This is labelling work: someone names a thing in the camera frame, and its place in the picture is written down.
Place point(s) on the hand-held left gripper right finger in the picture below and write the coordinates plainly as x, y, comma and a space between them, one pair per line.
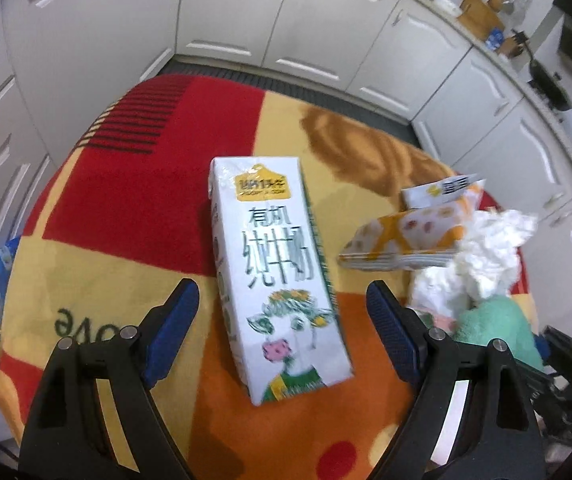
390, 332

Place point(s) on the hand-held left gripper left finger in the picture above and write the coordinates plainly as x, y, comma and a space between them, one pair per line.
176, 330

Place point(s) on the white milk carton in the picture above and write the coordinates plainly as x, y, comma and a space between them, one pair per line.
276, 260

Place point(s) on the orange patterned tissue packet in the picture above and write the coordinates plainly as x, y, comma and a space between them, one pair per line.
405, 240

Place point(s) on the green cloth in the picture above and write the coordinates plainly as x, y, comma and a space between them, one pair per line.
495, 320

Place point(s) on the crumpled white tissue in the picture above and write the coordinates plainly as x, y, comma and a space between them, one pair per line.
490, 255

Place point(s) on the red yellow printed blanket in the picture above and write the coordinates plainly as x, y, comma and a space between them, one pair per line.
116, 210

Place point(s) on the blue plastic item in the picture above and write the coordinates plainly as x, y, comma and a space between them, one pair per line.
3, 257

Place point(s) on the grey speckled countertop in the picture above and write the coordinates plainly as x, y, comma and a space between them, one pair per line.
510, 67

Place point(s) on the black wok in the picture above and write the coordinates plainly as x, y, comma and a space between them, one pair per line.
548, 85

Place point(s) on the white kitchen cabinets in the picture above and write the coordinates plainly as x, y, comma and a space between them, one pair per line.
91, 35

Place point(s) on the blue box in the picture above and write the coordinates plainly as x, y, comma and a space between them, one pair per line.
494, 40

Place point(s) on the wooden cutting board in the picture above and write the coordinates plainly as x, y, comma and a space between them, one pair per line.
480, 17

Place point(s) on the white bowl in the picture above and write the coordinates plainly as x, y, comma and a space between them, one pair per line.
444, 4

